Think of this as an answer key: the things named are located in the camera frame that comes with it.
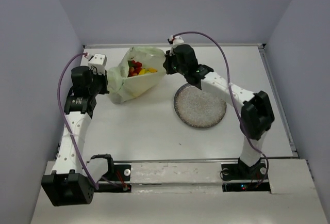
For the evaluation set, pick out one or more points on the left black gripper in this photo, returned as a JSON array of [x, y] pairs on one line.
[[94, 73]]

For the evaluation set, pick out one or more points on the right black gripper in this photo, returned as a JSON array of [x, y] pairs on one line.
[[169, 55]]

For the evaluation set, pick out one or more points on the yellow fake banana bunch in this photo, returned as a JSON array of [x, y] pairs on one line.
[[144, 71]]

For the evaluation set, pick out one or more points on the light green plastic bag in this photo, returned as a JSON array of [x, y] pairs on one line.
[[121, 87]]

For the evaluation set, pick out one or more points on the red fake cherry cluster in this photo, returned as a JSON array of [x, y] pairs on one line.
[[135, 68]]

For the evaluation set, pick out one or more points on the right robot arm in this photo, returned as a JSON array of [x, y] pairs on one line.
[[254, 110]]

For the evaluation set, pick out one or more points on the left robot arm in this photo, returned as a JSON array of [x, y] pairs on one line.
[[70, 181]]

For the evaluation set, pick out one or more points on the speckled ceramic plate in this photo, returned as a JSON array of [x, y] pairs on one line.
[[198, 109]]

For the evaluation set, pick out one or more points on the white front board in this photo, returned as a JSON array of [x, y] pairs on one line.
[[193, 193]]

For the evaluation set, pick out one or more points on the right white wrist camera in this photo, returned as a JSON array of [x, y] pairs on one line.
[[175, 41]]

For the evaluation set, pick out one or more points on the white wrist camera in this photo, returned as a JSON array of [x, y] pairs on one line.
[[97, 63], [175, 41]]

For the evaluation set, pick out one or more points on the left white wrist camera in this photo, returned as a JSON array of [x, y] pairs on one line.
[[97, 63]]

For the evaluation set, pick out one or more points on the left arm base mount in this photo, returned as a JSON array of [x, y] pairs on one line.
[[117, 181]]

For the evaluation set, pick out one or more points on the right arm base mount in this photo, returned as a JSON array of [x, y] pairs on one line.
[[233, 180]]

